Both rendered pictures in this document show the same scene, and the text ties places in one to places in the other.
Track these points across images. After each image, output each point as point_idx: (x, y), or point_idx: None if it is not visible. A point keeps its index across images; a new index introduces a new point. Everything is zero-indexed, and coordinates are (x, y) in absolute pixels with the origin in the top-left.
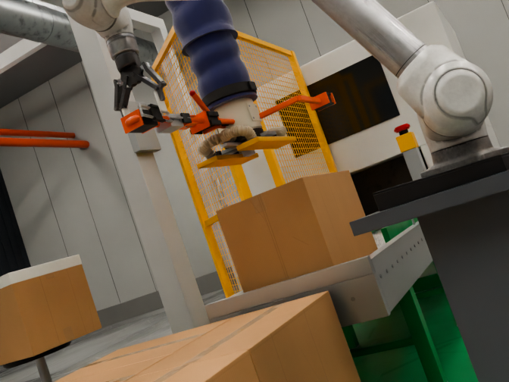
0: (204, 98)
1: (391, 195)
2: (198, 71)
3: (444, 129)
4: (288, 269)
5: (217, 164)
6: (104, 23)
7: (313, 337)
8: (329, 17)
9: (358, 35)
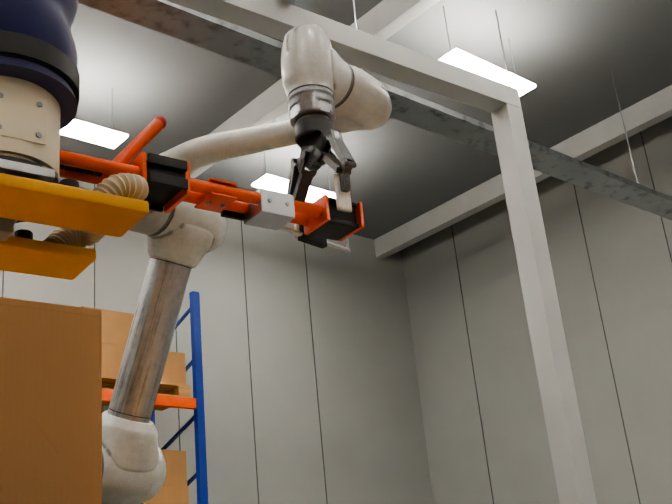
0: (79, 78)
1: None
2: (73, 18)
3: (145, 496)
4: None
5: (88, 216)
6: (345, 124)
7: None
8: (167, 322)
9: (164, 362)
